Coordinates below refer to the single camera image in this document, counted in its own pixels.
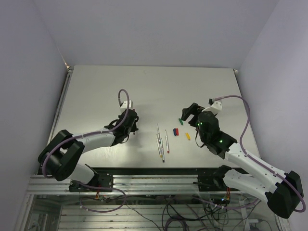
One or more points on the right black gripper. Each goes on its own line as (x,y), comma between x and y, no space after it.
(194,109)

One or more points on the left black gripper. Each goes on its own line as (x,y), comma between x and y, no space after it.
(134,128)

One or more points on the yellow pen cap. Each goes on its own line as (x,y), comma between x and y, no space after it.
(188,136)

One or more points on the yellow marker pen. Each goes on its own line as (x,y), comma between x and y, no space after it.
(158,144)

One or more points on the green marker pen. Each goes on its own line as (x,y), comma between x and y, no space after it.
(158,135)

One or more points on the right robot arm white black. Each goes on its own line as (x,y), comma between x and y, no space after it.
(281,191)

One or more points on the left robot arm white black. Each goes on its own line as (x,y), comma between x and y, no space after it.
(59,159)

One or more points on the red marker pen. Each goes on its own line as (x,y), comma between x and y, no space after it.
(167,143)

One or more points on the black marker pen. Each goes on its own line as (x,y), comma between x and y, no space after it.
(162,151)

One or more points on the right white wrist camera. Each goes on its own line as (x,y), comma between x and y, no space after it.
(215,108)

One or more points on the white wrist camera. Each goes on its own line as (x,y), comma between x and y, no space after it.
(126,105)
(215,108)

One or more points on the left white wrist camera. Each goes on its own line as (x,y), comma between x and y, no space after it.
(126,105)

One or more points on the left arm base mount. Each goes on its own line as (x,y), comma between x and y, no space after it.
(102,183)

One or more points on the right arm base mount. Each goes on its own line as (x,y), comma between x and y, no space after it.
(211,179)

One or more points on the aluminium frame rail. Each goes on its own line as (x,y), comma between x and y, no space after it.
(130,184)

